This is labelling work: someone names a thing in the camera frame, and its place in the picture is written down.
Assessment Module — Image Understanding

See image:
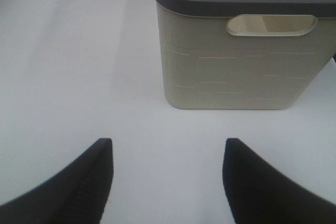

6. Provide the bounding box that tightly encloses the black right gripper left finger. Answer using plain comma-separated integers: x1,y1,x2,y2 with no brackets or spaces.
1,138,113,223

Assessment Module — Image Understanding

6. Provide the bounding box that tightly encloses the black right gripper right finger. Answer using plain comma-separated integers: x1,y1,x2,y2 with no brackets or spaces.
222,138,335,223

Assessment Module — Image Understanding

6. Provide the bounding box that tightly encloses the beige basket grey rim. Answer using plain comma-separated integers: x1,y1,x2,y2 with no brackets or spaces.
155,0,335,110

